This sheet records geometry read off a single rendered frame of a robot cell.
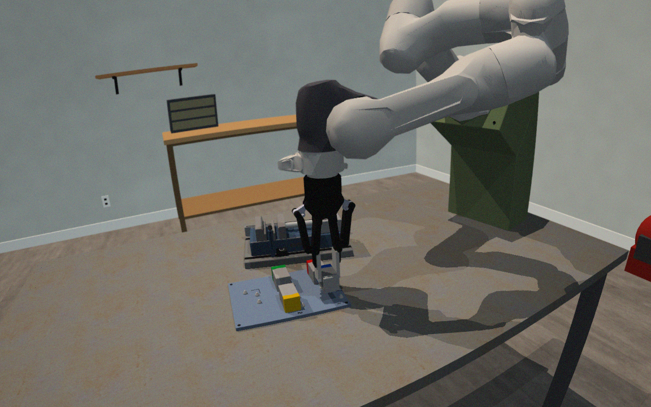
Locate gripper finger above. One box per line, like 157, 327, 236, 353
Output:
328, 199, 355, 276
292, 204, 324, 282

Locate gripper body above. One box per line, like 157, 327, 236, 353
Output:
303, 173, 344, 219

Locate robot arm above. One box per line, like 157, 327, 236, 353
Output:
277, 0, 568, 179

